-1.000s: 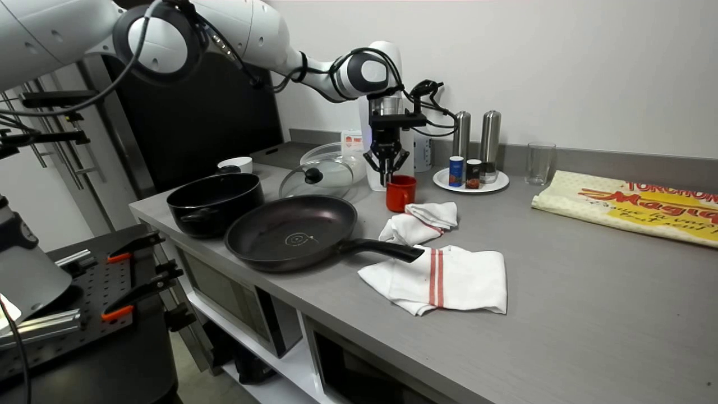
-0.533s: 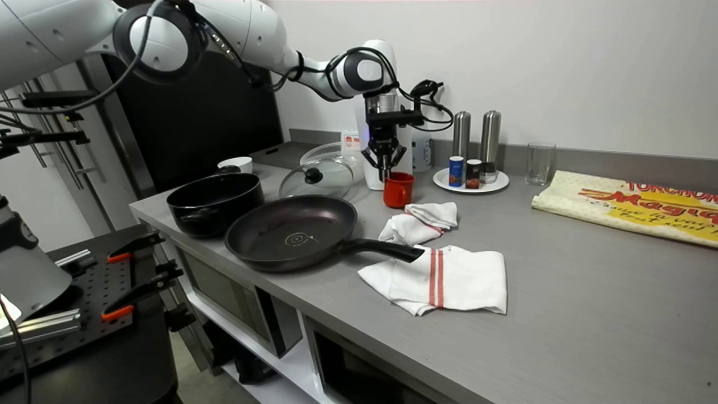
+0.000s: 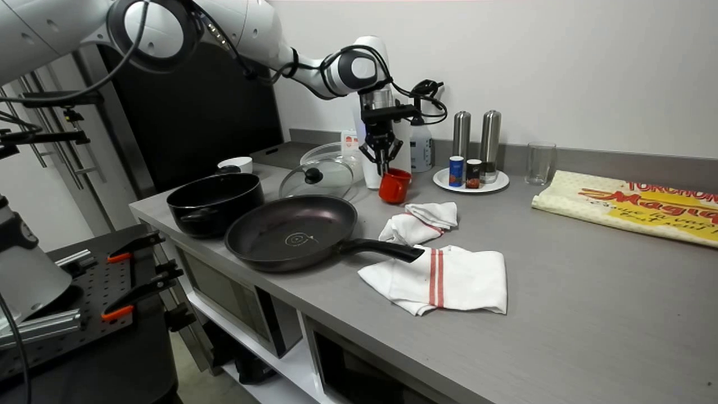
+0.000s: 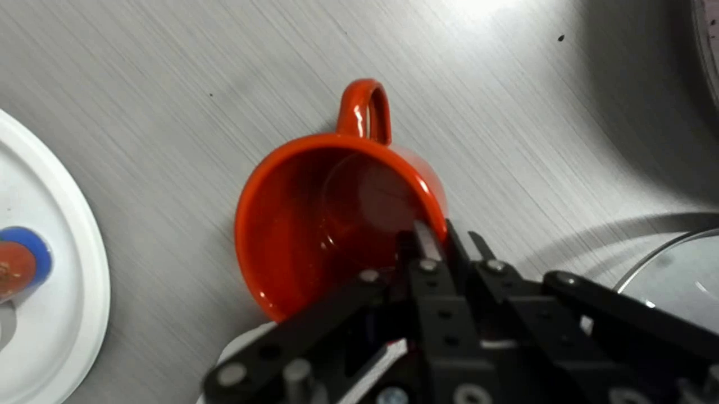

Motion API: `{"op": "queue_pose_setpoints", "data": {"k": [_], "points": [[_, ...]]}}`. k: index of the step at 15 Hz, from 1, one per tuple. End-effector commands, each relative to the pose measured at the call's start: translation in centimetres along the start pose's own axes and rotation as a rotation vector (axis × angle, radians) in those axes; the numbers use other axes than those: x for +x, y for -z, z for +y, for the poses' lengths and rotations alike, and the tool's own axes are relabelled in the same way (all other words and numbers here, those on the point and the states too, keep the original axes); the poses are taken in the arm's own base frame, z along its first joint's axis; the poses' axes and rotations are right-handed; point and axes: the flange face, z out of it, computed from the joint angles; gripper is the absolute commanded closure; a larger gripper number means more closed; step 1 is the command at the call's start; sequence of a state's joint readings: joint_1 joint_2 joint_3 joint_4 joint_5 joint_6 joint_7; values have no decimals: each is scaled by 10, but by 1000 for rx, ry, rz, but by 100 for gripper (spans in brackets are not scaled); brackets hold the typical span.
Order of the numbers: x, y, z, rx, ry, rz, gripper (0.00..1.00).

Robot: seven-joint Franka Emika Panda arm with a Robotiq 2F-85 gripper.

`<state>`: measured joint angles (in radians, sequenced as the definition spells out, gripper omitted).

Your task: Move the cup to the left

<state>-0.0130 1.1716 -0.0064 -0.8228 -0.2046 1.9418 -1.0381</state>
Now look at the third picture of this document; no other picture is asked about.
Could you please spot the black breadboard table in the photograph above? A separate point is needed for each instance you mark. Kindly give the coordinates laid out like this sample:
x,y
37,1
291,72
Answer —
x,y
112,360

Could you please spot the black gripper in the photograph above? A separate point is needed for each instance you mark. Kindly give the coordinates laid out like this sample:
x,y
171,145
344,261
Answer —
x,y
382,135

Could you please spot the short steel grinder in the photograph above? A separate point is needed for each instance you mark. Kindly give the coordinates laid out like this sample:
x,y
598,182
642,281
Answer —
x,y
461,135

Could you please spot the small white bowl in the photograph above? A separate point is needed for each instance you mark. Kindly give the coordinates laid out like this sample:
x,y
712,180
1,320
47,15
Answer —
x,y
236,164

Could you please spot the dark built-in appliance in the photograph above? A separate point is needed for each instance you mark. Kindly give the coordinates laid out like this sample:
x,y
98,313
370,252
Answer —
x,y
360,374
231,295

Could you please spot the flat white red-striped towel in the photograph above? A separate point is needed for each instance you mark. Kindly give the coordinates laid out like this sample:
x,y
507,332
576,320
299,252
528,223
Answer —
x,y
456,281

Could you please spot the red cup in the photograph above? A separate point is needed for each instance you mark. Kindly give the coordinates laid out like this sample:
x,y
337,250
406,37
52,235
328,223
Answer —
x,y
394,191

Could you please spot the crumpled white red-striped towel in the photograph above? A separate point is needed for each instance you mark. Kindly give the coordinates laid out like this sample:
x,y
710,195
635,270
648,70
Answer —
x,y
419,223

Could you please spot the spray bottle with black head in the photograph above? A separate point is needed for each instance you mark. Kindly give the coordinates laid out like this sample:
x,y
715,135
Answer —
x,y
422,154

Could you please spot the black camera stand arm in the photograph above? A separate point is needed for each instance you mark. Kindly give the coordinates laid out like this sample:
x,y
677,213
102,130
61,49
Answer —
x,y
45,137

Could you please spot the black cooking pot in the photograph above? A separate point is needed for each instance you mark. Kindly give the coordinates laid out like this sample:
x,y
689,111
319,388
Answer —
x,y
216,208

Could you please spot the black orange-tipped clamp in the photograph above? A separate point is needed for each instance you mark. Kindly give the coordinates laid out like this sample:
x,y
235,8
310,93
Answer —
x,y
143,291
135,248

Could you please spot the glass pot lid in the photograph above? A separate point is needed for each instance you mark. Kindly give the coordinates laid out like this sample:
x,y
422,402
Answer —
x,y
328,151

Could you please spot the aluminium rail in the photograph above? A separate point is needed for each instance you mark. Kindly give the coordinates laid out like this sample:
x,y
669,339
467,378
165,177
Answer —
x,y
45,324

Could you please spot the black camera stand bar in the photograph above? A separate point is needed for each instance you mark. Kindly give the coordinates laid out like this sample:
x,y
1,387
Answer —
x,y
60,98

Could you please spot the white round plate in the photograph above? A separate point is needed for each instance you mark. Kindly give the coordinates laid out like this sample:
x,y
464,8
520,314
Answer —
x,y
494,184

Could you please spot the yellow printed bag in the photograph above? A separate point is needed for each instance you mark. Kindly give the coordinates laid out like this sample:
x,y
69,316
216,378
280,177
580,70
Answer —
x,y
629,210

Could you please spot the glass lid with black knob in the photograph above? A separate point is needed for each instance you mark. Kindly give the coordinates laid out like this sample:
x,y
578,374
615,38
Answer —
x,y
333,182

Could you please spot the dark spice jar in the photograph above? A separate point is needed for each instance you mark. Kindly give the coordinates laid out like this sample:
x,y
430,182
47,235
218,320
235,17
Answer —
x,y
474,173

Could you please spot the white paper towel roll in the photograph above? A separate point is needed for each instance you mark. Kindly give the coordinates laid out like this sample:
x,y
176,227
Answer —
x,y
406,157

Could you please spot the small grey metal block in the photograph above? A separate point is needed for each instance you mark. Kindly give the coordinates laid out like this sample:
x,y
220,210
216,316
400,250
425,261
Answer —
x,y
73,259

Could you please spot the clear drinking glass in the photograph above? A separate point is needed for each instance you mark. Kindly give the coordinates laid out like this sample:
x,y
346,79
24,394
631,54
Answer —
x,y
542,167

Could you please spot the black frying pan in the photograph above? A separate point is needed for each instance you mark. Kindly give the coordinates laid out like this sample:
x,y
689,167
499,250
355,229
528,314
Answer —
x,y
293,231

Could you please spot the tall steel grinder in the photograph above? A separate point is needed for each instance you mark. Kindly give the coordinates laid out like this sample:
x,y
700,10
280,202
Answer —
x,y
489,137

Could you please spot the white box with red label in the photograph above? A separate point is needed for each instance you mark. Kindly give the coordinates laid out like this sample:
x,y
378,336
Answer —
x,y
351,143

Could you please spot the blue capped spice jar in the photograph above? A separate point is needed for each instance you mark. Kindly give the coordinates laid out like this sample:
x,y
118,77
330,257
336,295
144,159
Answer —
x,y
456,172

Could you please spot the wrist mounted camera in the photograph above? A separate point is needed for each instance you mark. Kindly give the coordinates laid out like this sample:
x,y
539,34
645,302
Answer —
x,y
388,113

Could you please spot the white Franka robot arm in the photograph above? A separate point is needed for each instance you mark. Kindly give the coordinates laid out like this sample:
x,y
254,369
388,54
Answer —
x,y
45,29

